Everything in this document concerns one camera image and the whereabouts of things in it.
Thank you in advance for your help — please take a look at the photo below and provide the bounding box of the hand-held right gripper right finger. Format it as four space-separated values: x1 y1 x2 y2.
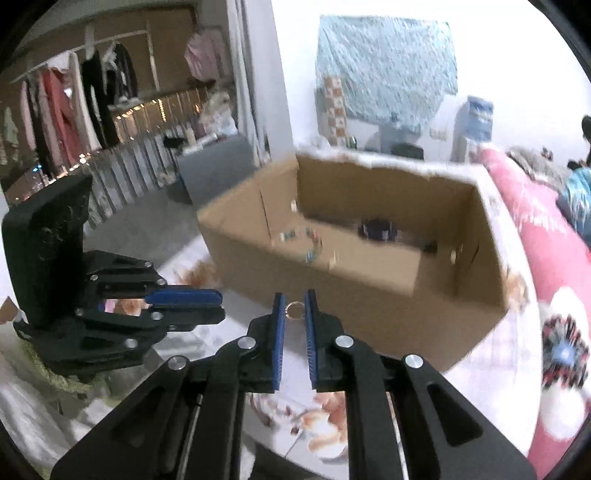
304 288 539 480

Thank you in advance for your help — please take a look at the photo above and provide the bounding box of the row of hanging clothes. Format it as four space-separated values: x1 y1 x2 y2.
0 41 140 178

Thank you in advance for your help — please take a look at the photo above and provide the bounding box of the white fluffy rug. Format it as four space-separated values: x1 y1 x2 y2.
0 360 116 462

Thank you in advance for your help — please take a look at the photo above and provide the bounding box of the patterned tile poster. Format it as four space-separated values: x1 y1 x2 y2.
321 76 348 141

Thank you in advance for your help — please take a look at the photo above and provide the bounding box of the grey patterned pillow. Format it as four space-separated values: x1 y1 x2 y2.
508 147 573 185

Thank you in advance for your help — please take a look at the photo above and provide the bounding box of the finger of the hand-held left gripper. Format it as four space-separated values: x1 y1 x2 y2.
69 308 227 371
85 251 225 310

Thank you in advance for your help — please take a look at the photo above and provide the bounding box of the pink floral blanket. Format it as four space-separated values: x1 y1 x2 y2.
475 148 591 476

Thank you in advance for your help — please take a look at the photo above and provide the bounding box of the large cardboard box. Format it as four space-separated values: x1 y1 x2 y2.
196 152 522 372

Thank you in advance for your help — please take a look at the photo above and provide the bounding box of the dark purple wristwatch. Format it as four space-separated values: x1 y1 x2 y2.
358 218 439 254

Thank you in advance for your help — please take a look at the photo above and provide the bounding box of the black pot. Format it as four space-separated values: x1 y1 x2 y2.
390 143 426 161

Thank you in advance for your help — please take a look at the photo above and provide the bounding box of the blue patterned blanket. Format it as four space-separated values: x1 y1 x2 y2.
556 166 591 241

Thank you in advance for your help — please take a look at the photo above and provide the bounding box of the grey cabinet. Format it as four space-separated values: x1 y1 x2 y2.
178 134 257 206

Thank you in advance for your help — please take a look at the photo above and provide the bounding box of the multicolour bead bracelet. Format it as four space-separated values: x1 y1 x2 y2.
277 226 326 264

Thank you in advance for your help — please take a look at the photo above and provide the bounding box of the metal balcony railing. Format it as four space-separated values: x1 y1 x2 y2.
0 88 218 232

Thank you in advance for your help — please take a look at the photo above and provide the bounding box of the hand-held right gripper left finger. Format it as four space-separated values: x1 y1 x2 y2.
50 292 288 480

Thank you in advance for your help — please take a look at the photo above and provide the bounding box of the light blue wall cloth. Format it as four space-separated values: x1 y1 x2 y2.
315 14 459 134

